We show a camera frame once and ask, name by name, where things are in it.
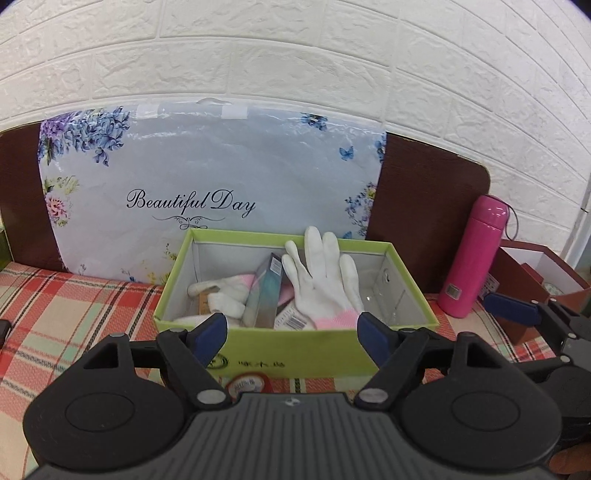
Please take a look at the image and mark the red rimmed round lid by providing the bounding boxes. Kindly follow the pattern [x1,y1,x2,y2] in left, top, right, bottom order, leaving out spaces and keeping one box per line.
[226,374,274,398]

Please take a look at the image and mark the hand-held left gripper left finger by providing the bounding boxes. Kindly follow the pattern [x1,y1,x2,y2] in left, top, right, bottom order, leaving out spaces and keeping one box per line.
[83,313,232,411]

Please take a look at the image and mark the floral plastic bag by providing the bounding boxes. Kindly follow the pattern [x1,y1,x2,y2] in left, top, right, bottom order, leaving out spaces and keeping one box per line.
[38,99,387,284]

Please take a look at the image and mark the light green cardboard box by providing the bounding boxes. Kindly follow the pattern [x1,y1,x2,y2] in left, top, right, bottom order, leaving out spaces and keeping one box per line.
[154,227,440,380]

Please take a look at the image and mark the brown cardboard box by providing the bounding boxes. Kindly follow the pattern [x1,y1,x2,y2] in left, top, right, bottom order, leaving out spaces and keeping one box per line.
[482,239,591,347]

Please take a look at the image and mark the iridescent slim box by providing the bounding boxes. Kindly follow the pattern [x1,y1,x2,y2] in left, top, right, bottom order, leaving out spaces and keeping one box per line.
[242,253,284,328]

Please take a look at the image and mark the plaid bed sheet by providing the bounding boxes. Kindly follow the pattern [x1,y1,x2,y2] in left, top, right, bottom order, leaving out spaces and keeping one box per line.
[0,263,564,467]

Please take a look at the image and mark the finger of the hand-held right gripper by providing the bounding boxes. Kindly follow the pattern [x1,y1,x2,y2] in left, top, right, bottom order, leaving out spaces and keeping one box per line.
[508,354,570,383]
[484,293,580,342]

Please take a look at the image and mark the brown wooden headboard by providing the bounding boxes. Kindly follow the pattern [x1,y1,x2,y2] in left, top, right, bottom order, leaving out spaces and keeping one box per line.
[0,121,492,294]

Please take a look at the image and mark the pink thermos bottle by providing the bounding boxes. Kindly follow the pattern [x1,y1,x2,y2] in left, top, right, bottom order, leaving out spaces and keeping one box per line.
[438,195,511,318]

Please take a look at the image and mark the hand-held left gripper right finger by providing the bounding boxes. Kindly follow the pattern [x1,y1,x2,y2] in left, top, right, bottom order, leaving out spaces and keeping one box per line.
[355,312,504,409]

